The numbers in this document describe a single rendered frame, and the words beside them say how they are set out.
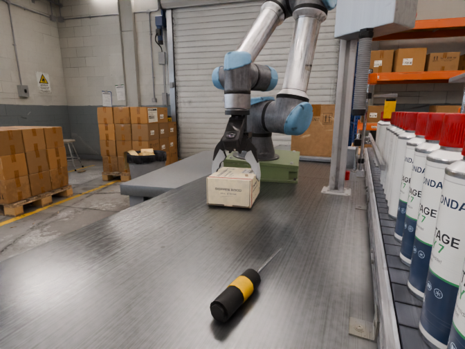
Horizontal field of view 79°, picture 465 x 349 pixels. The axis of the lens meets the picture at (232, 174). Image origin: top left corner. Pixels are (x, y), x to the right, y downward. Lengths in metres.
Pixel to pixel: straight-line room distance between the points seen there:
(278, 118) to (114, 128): 3.90
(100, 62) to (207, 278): 6.61
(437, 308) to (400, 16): 0.67
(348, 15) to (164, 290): 0.79
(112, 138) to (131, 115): 0.50
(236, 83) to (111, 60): 6.07
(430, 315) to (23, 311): 0.47
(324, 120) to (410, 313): 1.26
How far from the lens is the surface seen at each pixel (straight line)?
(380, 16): 0.85
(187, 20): 5.95
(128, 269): 0.53
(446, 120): 0.36
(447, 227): 0.29
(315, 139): 1.56
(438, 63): 5.03
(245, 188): 0.74
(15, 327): 0.47
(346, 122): 0.93
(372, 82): 0.97
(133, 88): 6.41
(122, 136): 4.64
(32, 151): 3.89
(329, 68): 5.35
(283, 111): 1.00
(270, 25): 1.11
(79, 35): 7.32
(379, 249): 0.51
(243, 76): 0.80
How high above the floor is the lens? 1.09
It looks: 13 degrees down
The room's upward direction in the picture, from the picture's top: straight up
